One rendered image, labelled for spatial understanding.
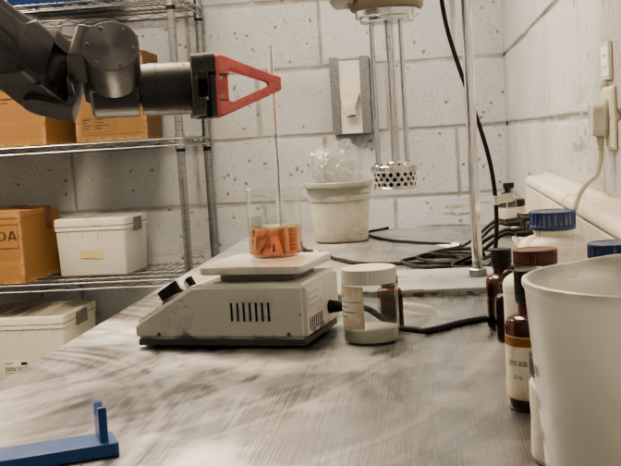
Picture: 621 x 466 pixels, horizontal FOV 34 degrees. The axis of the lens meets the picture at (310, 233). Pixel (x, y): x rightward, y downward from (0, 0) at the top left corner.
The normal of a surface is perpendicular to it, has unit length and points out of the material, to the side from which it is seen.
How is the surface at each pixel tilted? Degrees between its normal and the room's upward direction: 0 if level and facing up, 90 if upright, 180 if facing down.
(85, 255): 90
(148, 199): 90
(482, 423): 0
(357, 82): 90
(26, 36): 91
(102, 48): 66
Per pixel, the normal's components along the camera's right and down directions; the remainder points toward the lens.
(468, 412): -0.06, -0.99
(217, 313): -0.29, 0.11
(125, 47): 0.12, -0.33
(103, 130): -0.02, 0.07
